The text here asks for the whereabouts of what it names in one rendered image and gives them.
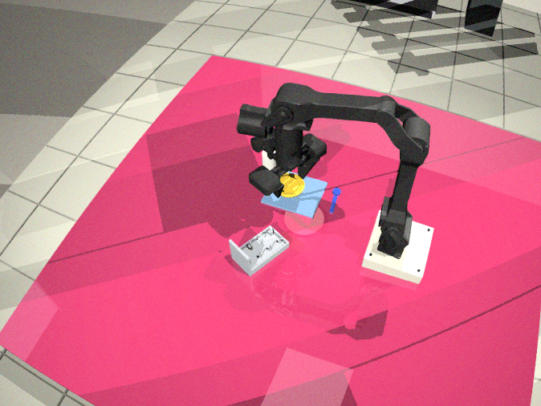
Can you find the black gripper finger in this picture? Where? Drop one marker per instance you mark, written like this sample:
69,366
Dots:
278,192
306,167

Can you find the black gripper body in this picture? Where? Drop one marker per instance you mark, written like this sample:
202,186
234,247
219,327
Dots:
287,159

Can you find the yellow plate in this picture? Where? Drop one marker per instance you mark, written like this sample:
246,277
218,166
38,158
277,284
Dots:
293,185

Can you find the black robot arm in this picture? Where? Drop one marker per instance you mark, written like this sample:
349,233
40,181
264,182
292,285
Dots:
294,109

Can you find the white dish rack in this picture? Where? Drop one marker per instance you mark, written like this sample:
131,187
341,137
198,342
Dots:
259,250

